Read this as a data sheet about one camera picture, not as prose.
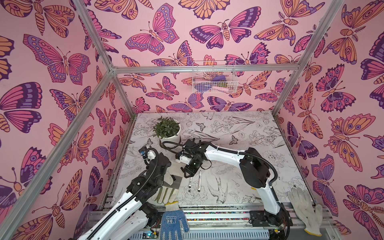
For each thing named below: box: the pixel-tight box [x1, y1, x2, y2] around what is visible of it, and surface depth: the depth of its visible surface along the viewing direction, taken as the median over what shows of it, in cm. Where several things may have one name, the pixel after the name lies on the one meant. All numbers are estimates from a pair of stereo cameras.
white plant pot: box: [159, 120, 181, 150], surface depth 91 cm
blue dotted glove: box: [160, 201, 190, 240], surface depth 74 cm
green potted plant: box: [153, 115, 180, 139], surface depth 91 cm
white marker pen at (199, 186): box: [197, 170, 202, 192], surface depth 87 cm
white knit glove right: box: [287, 187, 323, 237], surface depth 77 cm
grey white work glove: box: [151, 167, 183, 204], surface depth 85 cm
